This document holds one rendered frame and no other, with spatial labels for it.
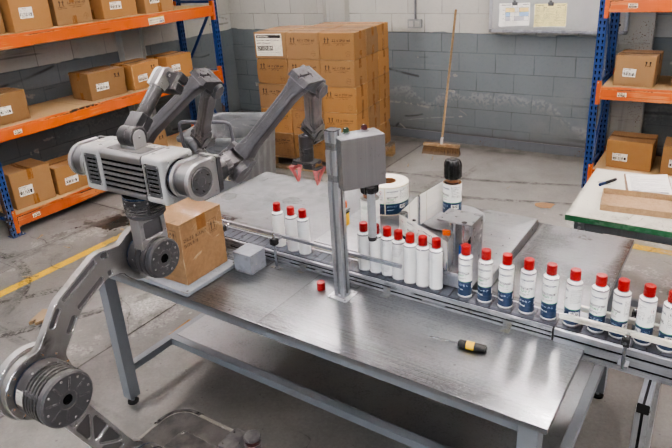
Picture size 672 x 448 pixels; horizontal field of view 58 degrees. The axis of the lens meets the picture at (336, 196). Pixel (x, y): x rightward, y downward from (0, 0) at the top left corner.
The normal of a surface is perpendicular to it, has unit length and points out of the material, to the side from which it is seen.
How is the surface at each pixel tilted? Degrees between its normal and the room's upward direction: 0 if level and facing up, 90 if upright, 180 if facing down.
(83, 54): 90
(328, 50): 91
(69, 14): 90
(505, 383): 0
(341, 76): 90
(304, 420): 0
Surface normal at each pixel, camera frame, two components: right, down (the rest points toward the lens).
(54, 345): 0.84, 0.16
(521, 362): -0.06, -0.93
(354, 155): 0.36, 0.33
